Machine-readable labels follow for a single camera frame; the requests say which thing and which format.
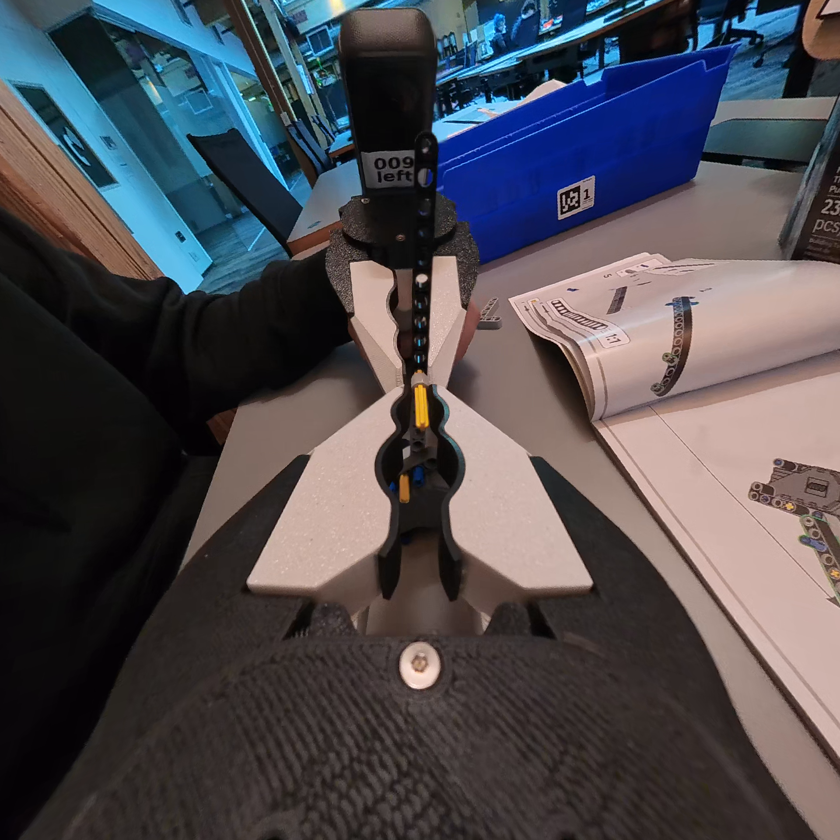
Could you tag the person in black sweatshirt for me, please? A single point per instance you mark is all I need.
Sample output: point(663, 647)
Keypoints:
point(79, 525)

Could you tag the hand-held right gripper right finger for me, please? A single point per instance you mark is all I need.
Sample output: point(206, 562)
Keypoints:
point(518, 525)

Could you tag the person's left forearm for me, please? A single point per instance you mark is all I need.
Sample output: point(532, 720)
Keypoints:
point(262, 328)

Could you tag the black office chair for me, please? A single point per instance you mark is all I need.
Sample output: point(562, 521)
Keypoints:
point(243, 184)

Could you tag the black toy set box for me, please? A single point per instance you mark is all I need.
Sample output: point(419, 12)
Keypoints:
point(820, 216)

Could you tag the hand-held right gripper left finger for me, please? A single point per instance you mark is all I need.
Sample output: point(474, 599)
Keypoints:
point(315, 525)

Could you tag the long wooden work table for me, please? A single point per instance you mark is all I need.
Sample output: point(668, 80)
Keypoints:
point(590, 36)

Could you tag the white instruction booklet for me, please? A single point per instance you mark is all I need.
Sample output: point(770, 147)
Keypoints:
point(735, 341)

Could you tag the blue plastic bin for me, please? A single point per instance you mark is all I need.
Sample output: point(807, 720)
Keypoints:
point(623, 164)

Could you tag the grey desk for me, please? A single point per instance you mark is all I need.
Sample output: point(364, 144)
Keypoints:
point(525, 407)

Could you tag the small grey angled toy beam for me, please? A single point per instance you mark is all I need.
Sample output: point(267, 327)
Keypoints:
point(489, 318)

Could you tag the grey table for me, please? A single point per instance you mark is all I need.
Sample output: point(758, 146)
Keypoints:
point(761, 131)

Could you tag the person's left hand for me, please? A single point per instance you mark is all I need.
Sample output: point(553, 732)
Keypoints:
point(471, 328)

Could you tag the black toy beam assembly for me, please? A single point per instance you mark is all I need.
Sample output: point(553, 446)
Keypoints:
point(420, 512)

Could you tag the black wall sign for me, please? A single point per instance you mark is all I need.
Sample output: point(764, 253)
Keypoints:
point(65, 138)

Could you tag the yellow toy axle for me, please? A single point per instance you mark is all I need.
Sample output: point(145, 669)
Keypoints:
point(421, 407)

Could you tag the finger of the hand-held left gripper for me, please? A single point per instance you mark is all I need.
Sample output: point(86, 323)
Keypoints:
point(374, 315)
point(449, 308)

